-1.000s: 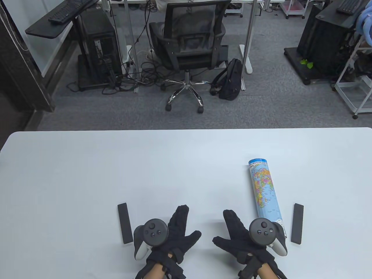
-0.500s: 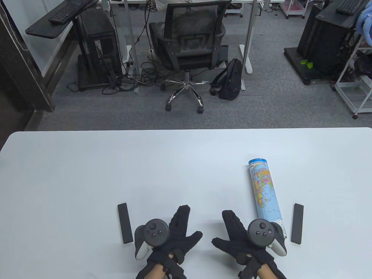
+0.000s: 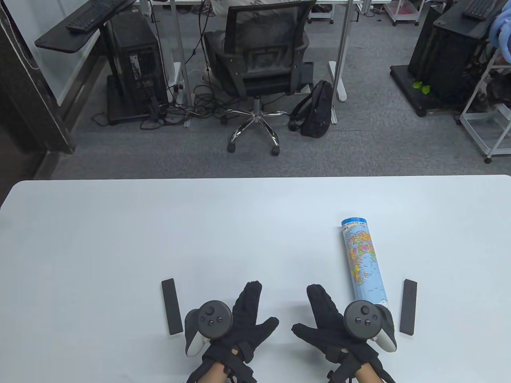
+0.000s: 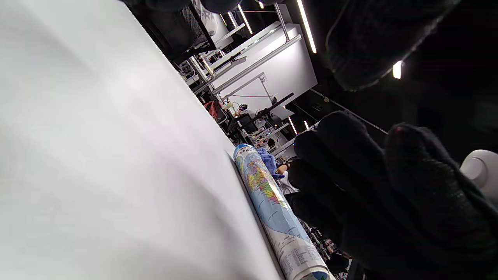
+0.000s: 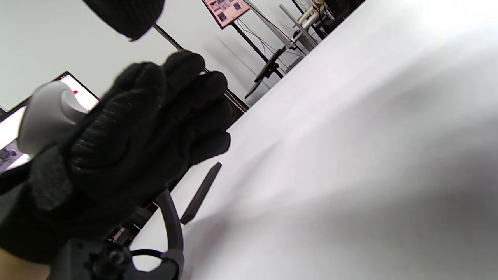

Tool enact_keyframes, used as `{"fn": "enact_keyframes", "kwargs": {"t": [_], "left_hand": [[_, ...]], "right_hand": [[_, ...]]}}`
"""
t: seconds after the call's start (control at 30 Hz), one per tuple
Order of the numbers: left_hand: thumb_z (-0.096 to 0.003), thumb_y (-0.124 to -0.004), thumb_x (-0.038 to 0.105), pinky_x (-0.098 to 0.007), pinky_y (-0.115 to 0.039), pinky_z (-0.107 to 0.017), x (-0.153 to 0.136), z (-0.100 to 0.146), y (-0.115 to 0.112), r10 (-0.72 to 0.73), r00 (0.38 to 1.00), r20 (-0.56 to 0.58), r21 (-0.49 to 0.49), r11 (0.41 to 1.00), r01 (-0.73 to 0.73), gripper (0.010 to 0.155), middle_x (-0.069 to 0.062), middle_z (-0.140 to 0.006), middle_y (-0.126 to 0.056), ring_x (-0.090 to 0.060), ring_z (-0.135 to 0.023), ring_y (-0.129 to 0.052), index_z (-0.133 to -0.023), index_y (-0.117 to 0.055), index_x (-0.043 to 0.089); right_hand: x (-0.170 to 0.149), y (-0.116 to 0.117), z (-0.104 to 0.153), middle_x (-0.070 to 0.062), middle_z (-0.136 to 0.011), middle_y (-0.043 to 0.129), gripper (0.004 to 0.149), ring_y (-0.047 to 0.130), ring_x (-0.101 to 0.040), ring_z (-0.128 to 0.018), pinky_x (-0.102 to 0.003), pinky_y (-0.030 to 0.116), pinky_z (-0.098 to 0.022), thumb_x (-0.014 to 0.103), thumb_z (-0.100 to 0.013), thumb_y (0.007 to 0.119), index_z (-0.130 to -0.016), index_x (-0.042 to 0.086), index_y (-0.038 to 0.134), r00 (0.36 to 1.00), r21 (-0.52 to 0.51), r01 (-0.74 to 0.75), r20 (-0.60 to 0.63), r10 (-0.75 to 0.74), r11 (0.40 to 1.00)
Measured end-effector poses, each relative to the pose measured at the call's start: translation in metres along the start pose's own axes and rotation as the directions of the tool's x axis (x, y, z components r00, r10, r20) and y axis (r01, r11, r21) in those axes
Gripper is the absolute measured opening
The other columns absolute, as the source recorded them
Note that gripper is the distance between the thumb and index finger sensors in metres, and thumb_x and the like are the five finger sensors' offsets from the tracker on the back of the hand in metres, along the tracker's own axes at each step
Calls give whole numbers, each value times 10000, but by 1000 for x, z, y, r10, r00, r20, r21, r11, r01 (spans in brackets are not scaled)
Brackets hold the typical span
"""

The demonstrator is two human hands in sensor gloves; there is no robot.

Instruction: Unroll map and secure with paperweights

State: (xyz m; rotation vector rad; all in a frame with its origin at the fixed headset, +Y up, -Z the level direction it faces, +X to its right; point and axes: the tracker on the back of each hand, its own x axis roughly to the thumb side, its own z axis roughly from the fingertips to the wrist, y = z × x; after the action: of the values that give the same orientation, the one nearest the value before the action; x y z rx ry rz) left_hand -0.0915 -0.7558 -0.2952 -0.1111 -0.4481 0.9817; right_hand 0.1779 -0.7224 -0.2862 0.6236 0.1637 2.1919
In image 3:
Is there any person's right hand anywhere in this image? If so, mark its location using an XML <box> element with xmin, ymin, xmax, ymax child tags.
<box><xmin>291</xmin><ymin>284</ymin><xmax>396</xmax><ymax>383</ymax></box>

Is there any person's left hand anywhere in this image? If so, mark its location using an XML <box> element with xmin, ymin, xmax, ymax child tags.
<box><xmin>186</xmin><ymin>281</ymin><xmax>280</xmax><ymax>383</ymax></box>

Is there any colourful world map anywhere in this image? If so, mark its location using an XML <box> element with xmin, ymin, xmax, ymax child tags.
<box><xmin>341</xmin><ymin>217</ymin><xmax>389</xmax><ymax>310</ymax></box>

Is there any black rectangular paperweight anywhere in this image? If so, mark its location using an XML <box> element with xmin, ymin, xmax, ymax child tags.
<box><xmin>161</xmin><ymin>278</ymin><xmax>184</xmax><ymax>336</ymax></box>
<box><xmin>400</xmin><ymin>279</ymin><xmax>418</xmax><ymax>336</ymax></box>

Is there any person's left forearm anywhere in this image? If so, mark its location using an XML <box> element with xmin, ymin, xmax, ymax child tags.
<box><xmin>206</xmin><ymin>361</ymin><xmax>230</xmax><ymax>383</ymax></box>

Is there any black backpack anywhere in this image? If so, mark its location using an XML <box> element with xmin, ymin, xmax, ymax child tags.
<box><xmin>288</xmin><ymin>80</ymin><xmax>334</xmax><ymax>138</ymax></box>

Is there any black mesh office chair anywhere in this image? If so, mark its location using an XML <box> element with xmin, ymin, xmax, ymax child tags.
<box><xmin>204</xmin><ymin>0</ymin><xmax>316</xmax><ymax>156</ymax></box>

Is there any black wheeled platform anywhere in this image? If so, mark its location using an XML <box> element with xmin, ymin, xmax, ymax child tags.
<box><xmin>390</xmin><ymin>64</ymin><xmax>467</xmax><ymax>117</ymax></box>

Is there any white metal rack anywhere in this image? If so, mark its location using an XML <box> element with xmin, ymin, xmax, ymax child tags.
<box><xmin>459</xmin><ymin>48</ymin><xmax>511</xmax><ymax>164</ymax></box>

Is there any black computer tower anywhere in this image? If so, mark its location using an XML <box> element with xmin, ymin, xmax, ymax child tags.
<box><xmin>407</xmin><ymin>6</ymin><xmax>489</xmax><ymax>108</ymax></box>
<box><xmin>107</xmin><ymin>12</ymin><xmax>169</xmax><ymax>116</ymax></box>

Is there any white wheeled cart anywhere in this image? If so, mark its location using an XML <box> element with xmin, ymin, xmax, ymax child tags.
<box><xmin>307</xmin><ymin>0</ymin><xmax>335</xmax><ymax>24</ymax></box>
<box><xmin>383</xmin><ymin>0</ymin><xmax>424</xmax><ymax>26</ymax></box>

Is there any black side desk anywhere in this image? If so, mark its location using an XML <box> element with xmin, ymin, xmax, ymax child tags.
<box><xmin>34</xmin><ymin>0</ymin><xmax>138</xmax><ymax>125</ymax></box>
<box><xmin>433</xmin><ymin>0</ymin><xmax>511</xmax><ymax>40</ymax></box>

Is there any black keyboard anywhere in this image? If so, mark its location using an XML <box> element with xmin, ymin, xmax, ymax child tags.
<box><xmin>66</xmin><ymin>0</ymin><xmax>136</xmax><ymax>33</ymax></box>
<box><xmin>462</xmin><ymin>0</ymin><xmax>501</xmax><ymax>20</ymax></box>

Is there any tangle of black floor cables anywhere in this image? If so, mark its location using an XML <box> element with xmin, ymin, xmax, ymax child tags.
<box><xmin>92</xmin><ymin>72</ymin><xmax>240</xmax><ymax>130</ymax></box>

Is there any white metal desk frame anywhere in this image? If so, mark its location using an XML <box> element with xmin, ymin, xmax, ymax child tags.
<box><xmin>138</xmin><ymin>0</ymin><xmax>394</xmax><ymax>128</ymax></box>

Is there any dark partition post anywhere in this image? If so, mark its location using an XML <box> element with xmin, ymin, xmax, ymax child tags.
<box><xmin>0</xmin><ymin>0</ymin><xmax>76</xmax><ymax>154</ymax></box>

